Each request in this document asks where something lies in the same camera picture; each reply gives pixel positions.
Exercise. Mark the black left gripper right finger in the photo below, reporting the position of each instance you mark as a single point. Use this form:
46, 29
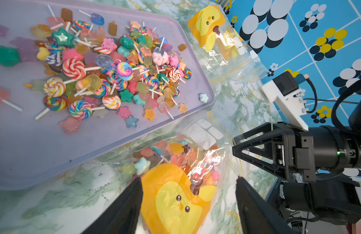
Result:
256, 215

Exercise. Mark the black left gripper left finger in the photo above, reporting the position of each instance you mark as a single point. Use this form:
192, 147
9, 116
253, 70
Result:
121, 216

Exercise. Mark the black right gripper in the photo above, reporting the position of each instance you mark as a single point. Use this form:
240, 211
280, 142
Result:
289, 149

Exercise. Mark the ziploc bag of candies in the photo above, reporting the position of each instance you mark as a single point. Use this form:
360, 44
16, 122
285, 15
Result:
181, 177

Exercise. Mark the pile of colourful candies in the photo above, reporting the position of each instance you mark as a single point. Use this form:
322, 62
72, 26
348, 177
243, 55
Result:
85, 70

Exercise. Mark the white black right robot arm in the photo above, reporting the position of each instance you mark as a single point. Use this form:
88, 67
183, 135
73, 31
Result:
331, 199

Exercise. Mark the lilac plastic tray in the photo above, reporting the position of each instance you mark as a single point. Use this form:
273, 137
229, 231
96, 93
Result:
32, 151

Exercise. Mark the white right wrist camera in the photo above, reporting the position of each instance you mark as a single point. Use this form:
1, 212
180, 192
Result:
286, 94

